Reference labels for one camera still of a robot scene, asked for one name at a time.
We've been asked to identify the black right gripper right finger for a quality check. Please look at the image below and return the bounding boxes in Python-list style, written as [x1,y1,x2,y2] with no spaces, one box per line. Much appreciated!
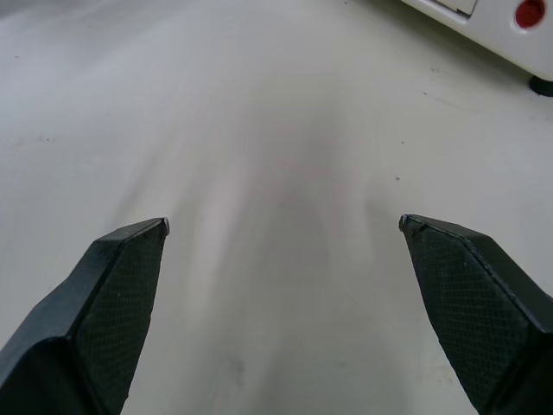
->
[398,214,553,415]

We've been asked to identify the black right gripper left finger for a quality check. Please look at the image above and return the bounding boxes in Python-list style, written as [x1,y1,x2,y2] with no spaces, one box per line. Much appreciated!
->
[0,217,171,415]

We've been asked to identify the white device with red button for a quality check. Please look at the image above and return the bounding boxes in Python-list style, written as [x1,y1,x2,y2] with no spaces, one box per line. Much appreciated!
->
[379,0,553,83]

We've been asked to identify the dark red round object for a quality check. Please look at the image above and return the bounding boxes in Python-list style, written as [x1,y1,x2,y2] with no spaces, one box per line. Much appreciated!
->
[513,0,546,29]

